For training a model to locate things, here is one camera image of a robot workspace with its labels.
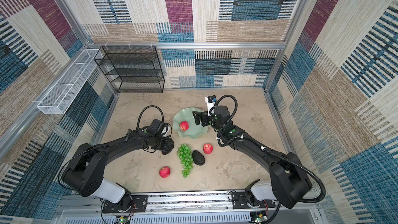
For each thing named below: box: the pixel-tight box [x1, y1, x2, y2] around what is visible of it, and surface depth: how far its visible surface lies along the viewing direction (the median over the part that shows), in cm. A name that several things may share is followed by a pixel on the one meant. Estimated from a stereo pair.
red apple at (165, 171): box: [159, 165, 171, 179], surface depth 81 cm
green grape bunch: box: [177, 143, 194, 178], surface depth 85 cm
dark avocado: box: [191, 149, 206, 166], surface depth 85 cm
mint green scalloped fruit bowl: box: [172, 107, 209, 139], surface depth 101 cm
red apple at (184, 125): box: [179, 120, 190, 132], surface depth 98 cm
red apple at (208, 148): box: [203, 143, 213, 155], surface depth 89 cm
